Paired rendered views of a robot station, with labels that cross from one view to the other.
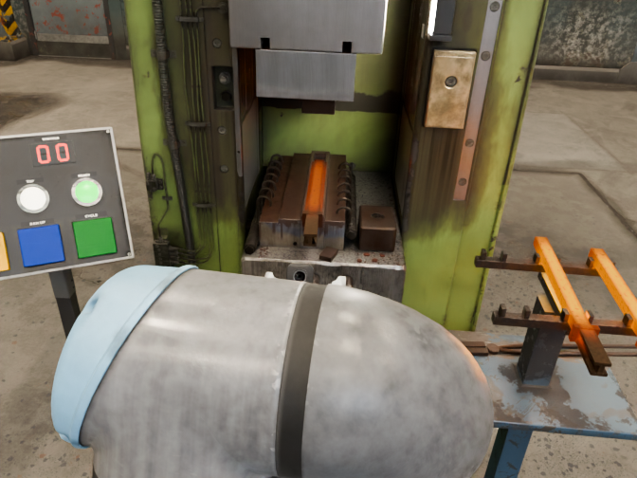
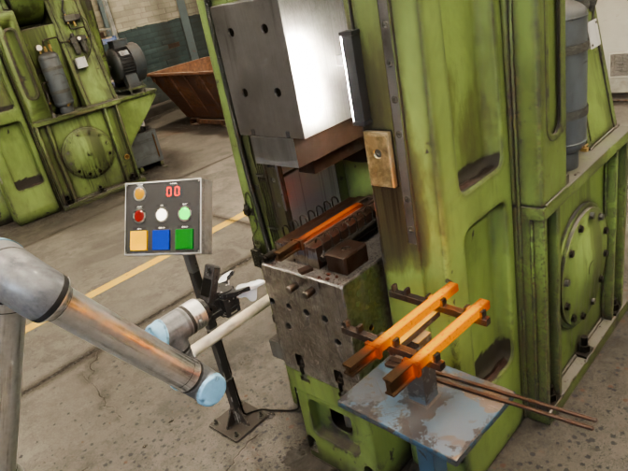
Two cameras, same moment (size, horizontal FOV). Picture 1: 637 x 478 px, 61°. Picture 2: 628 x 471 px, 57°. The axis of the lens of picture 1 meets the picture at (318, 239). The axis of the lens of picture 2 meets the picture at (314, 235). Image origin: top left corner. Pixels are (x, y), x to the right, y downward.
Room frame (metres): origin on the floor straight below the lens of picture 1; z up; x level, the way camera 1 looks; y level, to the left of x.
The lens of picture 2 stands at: (-0.10, -1.29, 1.81)
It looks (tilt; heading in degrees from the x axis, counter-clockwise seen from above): 24 degrees down; 46
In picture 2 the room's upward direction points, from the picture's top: 11 degrees counter-clockwise
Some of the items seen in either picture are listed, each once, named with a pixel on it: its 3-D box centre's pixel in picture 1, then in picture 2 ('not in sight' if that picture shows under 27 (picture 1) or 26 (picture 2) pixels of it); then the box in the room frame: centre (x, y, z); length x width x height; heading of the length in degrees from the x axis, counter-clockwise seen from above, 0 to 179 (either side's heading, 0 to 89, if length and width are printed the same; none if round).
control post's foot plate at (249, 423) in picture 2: not in sight; (236, 413); (1.04, 0.60, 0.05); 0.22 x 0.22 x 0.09; 88
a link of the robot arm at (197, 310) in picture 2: not in sight; (194, 315); (0.65, 0.03, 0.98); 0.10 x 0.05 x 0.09; 88
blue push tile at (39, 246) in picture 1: (42, 246); (162, 239); (0.92, 0.55, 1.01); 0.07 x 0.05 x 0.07; 113
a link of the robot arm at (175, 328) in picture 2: not in sight; (170, 331); (0.57, 0.03, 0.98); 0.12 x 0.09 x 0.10; 178
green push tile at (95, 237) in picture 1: (95, 237); (184, 238); (0.96, 0.46, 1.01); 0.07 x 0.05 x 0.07; 113
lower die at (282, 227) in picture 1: (307, 193); (335, 227); (1.31, 0.03, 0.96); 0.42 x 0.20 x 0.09; 178
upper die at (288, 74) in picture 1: (311, 54); (318, 131); (1.31, 0.03, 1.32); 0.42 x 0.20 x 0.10; 178
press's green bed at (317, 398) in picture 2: not in sight; (377, 388); (1.32, -0.02, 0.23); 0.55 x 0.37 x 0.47; 178
